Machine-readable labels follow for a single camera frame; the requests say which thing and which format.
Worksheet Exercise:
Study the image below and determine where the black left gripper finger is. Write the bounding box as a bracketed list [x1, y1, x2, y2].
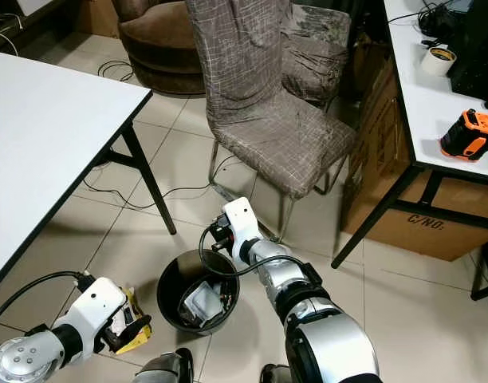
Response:
[124, 314, 154, 345]

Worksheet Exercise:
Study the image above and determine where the black round rubbish bin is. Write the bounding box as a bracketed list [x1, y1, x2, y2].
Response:
[156, 250, 241, 334]

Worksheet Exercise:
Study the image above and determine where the grey robot left leg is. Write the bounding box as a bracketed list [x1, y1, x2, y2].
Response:
[132, 349, 193, 383]

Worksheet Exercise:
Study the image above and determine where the brown patterned fabric chair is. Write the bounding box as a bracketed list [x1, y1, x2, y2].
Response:
[184, 0, 356, 240]
[280, 4, 350, 105]

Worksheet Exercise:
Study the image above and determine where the large brown cardboard box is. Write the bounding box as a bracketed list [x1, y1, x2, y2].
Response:
[340, 40, 488, 263]

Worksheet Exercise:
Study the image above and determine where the brown armchair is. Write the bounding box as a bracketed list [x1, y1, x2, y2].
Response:
[116, 0, 209, 95]

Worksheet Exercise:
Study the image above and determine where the orange black power tool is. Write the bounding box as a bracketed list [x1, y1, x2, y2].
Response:
[439, 108, 488, 162]

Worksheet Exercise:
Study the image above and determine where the white tape roll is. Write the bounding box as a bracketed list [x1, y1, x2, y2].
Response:
[422, 45, 458, 77]

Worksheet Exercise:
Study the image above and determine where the black electronics box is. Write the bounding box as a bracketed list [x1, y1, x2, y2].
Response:
[419, 0, 488, 101]

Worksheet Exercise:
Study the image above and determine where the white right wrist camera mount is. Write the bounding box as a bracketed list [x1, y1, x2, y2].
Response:
[222, 197, 262, 264]

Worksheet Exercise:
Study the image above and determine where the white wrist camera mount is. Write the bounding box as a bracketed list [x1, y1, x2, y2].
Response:
[222, 197, 262, 264]
[65, 277, 127, 344]

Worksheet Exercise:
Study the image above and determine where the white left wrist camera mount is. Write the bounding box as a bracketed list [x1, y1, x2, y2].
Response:
[65, 277, 127, 344]

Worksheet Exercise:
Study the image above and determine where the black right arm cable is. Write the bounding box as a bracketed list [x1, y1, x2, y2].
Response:
[199, 227, 313, 278]

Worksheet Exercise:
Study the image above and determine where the black metal table frame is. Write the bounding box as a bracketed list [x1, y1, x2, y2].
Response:
[332, 0, 488, 302]
[92, 124, 177, 235]

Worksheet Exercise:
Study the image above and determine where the thin floor cable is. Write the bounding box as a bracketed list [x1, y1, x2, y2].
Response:
[96, 156, 245, 212]

